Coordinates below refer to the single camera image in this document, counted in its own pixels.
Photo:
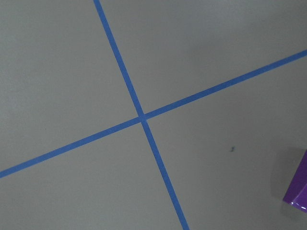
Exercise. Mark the purple toy block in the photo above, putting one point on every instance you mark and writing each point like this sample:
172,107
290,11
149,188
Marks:
296,194

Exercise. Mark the blue tape line crossing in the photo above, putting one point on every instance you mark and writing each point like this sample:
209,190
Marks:
151,114

